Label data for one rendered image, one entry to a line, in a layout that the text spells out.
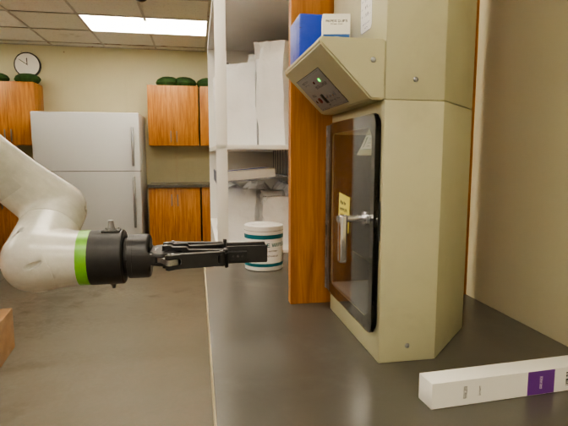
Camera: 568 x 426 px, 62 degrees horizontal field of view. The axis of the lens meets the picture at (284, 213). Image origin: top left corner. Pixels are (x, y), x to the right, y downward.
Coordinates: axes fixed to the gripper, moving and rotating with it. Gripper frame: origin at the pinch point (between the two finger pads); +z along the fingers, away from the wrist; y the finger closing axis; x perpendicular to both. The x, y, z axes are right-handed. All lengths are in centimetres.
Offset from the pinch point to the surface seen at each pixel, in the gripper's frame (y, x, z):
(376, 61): -4.3, -32.9, 21.6
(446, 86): -3.6, -29.2, 34.9
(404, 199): -4.6, -9.5, 27.4
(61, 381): 198, 118, -91
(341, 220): -0.2, -5.4, 17.4
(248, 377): -6.4, 20.4, -0.5
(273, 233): 67, 9, 15
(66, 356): 235, 118, -98
